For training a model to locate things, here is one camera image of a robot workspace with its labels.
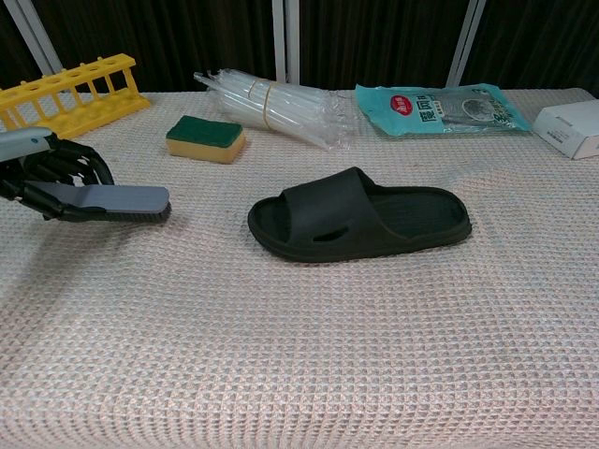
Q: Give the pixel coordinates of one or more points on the white cardboard box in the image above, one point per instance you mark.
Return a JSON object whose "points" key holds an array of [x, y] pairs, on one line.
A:
{"points": [[571, 126]]}

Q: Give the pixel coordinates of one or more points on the green yellow sponge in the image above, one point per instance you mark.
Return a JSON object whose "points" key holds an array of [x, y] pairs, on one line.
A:
{"points": [[201, 140]]}

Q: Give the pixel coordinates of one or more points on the teal plastic product bag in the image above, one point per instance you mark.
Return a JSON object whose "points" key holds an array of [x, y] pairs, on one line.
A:
{"points": [[421, 112]]}

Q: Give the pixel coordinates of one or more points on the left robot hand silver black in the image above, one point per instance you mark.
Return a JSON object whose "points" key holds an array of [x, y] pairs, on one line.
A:
{"points": [[23, 145]]}

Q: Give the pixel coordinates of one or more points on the dark green curtain panel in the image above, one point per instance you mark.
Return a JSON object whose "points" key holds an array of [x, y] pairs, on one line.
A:
{"points": [[187, 37], [11, 47], [374, 37], [538, 37]]}

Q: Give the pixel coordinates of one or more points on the grey brush black bristles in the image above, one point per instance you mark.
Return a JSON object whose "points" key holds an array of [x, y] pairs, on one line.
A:
{"points": [[131, 198]]}

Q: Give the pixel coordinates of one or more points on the white aluminium partition post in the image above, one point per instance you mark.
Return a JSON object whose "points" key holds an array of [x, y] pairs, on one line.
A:
{"points": [[285, 37], [465, 37], [35, 33]]}

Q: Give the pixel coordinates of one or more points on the yellow test tube rack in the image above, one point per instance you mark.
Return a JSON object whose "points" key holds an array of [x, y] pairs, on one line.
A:
{"points": [[135, 100]]}

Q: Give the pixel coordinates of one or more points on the bundle of clear plastic tubes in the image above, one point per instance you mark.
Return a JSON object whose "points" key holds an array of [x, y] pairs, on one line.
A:
{"points": [[281, 107]]}

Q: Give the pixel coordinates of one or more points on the black slide slipper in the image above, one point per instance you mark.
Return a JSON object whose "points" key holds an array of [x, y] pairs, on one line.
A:
{"points": [[327, 206]]}

